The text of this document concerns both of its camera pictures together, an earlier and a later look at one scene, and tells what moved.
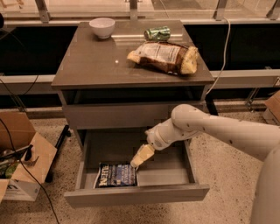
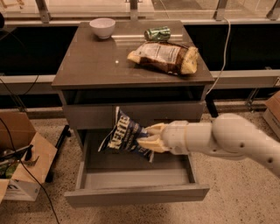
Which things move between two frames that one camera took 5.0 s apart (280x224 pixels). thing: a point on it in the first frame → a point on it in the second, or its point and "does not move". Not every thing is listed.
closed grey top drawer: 122,115 does not move
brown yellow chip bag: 171,58 does not move
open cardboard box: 37,154 does not move
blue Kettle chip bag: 115,175 → 124,136
